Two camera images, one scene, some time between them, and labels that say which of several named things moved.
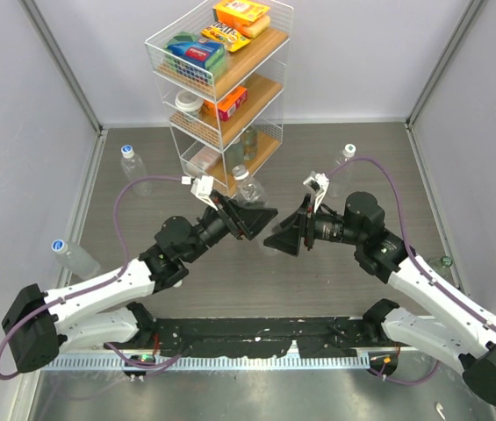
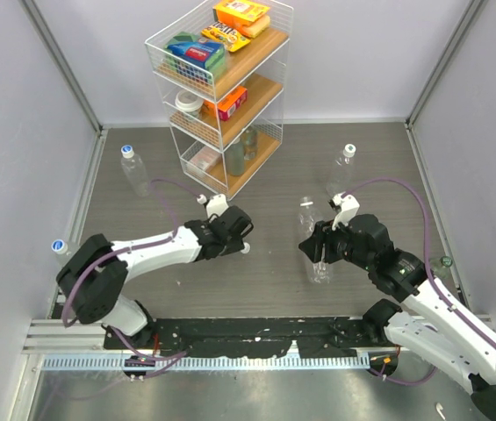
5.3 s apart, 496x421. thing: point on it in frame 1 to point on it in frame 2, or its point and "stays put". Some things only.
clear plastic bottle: x=248 y=189 to x=318 y=273
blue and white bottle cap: x=127 y=151 stays put
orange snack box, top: x=237 y=15 stays put
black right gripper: x=287 y=235 to x=323 y=237
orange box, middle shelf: x=227 y=104 stays put
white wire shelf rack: x=222 y=75 stays put
